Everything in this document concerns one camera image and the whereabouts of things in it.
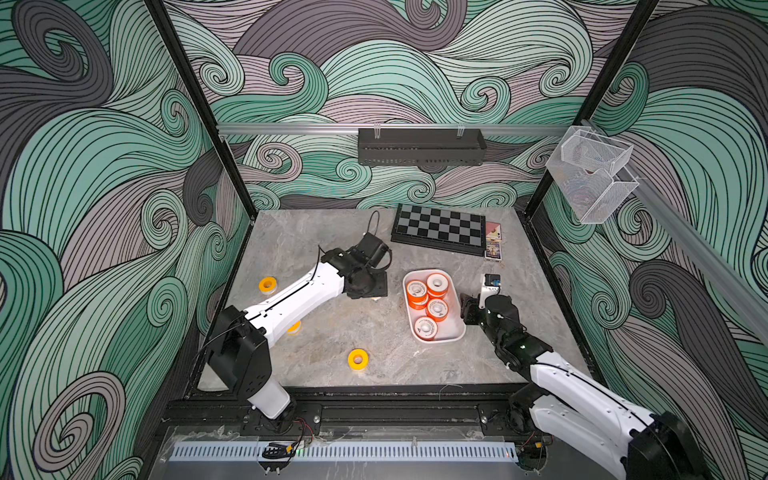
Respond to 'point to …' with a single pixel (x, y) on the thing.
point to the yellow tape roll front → (358, 359)
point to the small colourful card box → (493, 248)
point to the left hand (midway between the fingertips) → (380, 286)
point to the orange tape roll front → (417, 294)
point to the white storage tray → (453, 328)
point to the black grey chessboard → (440, 229)
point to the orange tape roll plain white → (437, 309)
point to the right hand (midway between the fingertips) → (473, 296)
